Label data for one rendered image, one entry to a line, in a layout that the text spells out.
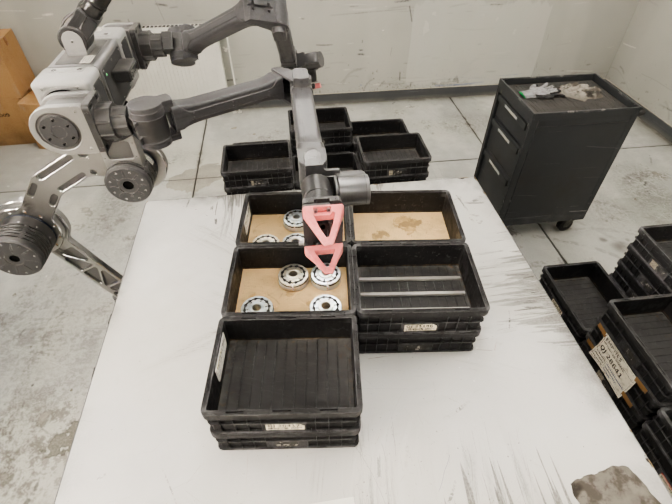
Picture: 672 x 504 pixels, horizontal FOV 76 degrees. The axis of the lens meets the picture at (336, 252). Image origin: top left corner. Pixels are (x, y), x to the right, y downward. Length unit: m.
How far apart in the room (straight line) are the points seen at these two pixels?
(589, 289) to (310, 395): 1.71
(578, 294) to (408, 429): 1.40
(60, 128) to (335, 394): 0.94
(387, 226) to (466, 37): 3.14
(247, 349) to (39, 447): 1.33
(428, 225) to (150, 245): 1.15
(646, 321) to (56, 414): 2.64
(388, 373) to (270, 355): 0.39
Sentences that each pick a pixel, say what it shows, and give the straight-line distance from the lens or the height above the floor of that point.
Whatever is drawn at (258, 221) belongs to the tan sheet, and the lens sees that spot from 1.75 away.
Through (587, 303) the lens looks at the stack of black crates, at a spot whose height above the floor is 0.27.
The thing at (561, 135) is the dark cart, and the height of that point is 0.76.
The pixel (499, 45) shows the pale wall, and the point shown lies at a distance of 4.78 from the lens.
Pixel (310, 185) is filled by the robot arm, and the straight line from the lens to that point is 0.80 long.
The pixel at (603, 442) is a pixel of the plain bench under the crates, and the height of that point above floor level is 0.70.
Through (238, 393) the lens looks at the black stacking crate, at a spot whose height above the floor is 0.83.
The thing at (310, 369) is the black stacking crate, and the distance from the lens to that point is 1.30.
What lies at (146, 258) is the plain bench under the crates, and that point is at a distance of 1.91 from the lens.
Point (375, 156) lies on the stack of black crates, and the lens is 2.76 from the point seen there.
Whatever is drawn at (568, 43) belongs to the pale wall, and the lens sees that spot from 5.13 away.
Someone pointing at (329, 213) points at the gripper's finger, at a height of 1.50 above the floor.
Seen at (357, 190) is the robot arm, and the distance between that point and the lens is 0.80.
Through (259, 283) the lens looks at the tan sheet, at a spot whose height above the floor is 0.83.
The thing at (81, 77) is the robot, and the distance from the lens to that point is 1.25.
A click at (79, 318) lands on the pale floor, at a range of 2.81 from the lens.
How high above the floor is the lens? 1.95
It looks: 45 degrees down
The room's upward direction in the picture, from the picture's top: straight up
